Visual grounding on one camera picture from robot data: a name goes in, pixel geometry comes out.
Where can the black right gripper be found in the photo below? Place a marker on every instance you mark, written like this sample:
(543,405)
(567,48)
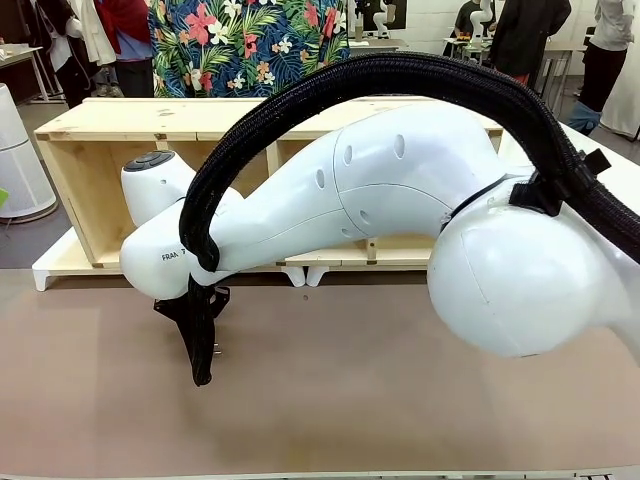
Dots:
(170,307)

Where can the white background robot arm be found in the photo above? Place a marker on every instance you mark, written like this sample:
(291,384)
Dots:
(382,17)
(484,20)

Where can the green object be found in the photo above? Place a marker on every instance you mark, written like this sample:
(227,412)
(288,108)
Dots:
(3,199)

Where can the pine wood shelf unit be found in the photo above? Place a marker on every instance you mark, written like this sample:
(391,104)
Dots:
(100,120)

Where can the white air purifier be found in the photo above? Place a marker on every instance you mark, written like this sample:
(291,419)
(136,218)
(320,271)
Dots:
(25,165)

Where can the person in dark clothes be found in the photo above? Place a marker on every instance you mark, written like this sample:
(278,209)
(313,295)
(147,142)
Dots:
(65,75)

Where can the person in floral shirt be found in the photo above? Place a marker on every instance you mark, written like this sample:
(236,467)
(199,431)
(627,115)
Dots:
(240,50)

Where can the person in red vest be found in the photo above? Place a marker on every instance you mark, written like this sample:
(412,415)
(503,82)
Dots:
(127,30)

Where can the white coat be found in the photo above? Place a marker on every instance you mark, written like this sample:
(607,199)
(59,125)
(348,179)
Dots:
(97,35)

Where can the grey background table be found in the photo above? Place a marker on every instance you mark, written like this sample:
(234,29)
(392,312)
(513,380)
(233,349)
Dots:
(20,52)

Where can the seated person in black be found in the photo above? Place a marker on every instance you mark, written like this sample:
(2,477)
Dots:
(467,17)

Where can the person in black jacket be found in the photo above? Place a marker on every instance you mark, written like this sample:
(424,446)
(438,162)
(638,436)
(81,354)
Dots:
(525,35)

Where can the blue cloth bundle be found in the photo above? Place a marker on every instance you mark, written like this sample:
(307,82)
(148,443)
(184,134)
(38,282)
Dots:
(585,117)

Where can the grey background desk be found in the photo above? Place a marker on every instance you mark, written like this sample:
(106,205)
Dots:
(565,47)

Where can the person in grey shirt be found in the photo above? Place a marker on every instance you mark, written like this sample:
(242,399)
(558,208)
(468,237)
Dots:
(610,65)

